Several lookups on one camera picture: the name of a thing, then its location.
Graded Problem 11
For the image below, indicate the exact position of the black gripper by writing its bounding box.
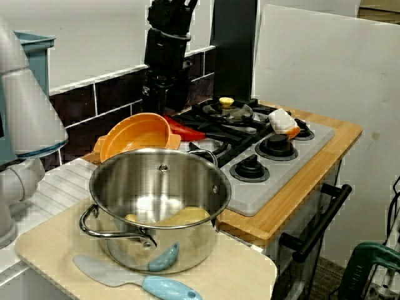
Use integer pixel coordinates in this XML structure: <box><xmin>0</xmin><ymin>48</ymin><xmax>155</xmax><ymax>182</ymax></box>
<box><xmin>142</xmin><ymin>29</ymin><xmax>192</xmax><ymax>115</ymax></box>

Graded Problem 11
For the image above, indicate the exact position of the red toy pepper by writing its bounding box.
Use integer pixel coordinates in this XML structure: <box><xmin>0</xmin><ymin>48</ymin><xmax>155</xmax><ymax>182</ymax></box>
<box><xmin>162</xmin><ymin>114</ymin><xmax>206</xmax><ymax>143</ymax></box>

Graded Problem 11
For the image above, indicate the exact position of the white toy bread slice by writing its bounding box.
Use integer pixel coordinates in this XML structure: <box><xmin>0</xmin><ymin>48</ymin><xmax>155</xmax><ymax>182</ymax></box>
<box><xmin>267</xmin><ymin>108</ymin><xmax>301</xmax><ymax>140</ymax></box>

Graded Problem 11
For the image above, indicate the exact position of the dark tile backsplash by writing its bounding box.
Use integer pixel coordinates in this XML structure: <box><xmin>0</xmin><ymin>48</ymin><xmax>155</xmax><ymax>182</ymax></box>
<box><xmin>46</xmin><ymin>46</ymin><xmax>216</xmax><ymax>171</ymax></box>

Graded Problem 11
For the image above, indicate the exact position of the glass lid yellow knob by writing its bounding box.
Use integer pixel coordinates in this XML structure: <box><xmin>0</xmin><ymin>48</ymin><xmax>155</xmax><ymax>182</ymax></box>
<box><xmin>202</xmin><ymin>96</ymin><xmax>256</xmax><ymax>126</ymax></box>

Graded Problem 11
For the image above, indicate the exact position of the dark grey side panel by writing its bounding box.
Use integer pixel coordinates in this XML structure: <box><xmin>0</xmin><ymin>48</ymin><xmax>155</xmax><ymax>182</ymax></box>
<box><xmin>209</xmin><ymin>0</ymin><xmax>259</xmax><ymax>101</ymax></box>

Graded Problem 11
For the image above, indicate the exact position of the black burner grate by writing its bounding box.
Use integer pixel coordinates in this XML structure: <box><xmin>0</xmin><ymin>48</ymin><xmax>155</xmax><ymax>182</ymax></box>
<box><xmin>187</xmin><ymin>98</ymin><xmax>293</xmax><ymax>132</ymax></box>
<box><xmin>173</xmin><ymin>120</ymin><xmax>263</xmax><ymax>168</ymax></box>

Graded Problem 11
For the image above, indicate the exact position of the stainless steel pot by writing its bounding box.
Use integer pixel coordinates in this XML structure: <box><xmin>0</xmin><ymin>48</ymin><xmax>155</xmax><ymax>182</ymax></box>
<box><xmin>79</xmin><ymin>148</ymin><xmax>233</xmax><ymax>275</ymax></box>

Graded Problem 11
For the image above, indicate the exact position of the white kitchen back panel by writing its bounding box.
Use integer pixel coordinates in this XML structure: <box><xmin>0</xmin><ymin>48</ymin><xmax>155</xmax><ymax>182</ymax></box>
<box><xmin>0</xmin><ymin>0</ymin><xmax>216</xmax><ymax>94</ymax></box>

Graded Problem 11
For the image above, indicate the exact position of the black stove knob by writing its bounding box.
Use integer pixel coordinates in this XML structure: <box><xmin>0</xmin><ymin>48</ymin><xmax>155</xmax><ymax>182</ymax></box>
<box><xmin>292</xmin><ymin>117</ymin><xmax>315</xmax><ymax>141</ymax></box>
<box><xmin>229</xmin><ymin>154</ymin><xmax>270</xmax><ymax>183</ymax></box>
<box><xmin>254</xmin><ymin>133</ymin><xmax>299</xmax><ymax>162</ymax></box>

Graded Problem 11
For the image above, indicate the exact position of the yellow toy food piece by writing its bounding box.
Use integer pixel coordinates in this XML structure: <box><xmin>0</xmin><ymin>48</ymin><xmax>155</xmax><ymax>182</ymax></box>
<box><xmin>124</xmin><ymin>206</ymin><xmax>211</xmax><ymax>226</ymax></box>

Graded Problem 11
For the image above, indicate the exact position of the teal plastic box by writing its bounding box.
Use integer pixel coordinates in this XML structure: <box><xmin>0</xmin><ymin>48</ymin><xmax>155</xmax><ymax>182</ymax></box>
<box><xmin>0</xmin><ymin>30</ymin><xmax>57</xmax><ymax>166</ymax></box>

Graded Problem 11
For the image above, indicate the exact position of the grey stove top plate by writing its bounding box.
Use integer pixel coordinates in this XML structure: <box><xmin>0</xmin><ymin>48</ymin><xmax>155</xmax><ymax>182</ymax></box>
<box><xmin>187</xmin><ymin>120</ymin><xmax>336</xmax><ymax>217</ymax></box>

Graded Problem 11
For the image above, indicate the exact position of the white sink drainboard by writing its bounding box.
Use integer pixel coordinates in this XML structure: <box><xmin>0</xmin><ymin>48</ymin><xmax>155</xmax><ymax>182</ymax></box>
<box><xmin>0</xmin><ymin>156</ymin><xmax>104</xmax><ymax>300</ymax></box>

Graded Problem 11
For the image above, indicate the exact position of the grey toy faucet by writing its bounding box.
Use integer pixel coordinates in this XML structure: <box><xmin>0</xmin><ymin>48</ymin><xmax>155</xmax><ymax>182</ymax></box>
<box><xmin>0</xmin><ymin>15</ymin><xmax>69</xmax><ymax>248</ymax></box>

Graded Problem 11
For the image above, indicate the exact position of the white foam board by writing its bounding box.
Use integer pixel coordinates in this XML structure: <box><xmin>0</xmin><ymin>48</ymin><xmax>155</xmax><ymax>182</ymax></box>
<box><xmin>254</xmin><ymin>4</ymin><xmax>400</xmax><ymax>260</ymax></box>

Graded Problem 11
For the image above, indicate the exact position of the light wooden cutting board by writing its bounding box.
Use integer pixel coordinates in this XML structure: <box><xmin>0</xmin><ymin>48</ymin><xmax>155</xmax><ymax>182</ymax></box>
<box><xmin>14</xmin><ymin>193</ymin><xmax>278</xmax><ymax>300</ymax></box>

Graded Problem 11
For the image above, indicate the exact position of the white toy kitchen cabinet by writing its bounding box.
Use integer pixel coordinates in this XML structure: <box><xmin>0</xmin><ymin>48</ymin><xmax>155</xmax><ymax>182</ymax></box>
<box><xmin>215</xmin><ymin>162</ymin><xmax>348</xmax><ymax>300</ymax></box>

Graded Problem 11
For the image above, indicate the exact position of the brown cardboard box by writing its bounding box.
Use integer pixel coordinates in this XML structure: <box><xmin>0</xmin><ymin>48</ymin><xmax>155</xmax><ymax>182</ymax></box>
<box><xmin>357</xmin><ymin>0</ymin><xmax>400</xmax><ymax>24</ymax></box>

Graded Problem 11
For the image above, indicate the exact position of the green clamp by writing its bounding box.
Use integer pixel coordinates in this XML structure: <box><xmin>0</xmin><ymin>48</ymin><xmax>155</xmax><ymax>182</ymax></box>
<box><xmin>339</xmin><ymin>242</ymin><xmax>400</xmax><ymax>300</ymax></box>

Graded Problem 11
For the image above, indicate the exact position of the knife with blue handle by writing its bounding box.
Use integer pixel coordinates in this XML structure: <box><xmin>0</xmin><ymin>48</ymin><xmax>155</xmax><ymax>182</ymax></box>
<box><xmin>72</xmin><ymin>253</ymin><xmax>203</xmax><ymax>300</ymax></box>

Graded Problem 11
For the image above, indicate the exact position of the black oven door handle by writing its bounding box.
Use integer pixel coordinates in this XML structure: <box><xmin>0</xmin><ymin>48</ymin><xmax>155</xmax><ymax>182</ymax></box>
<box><xmin>279</xmin><ymin>183</ymin><xmax>353</xmax><ymax>263</ymax></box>

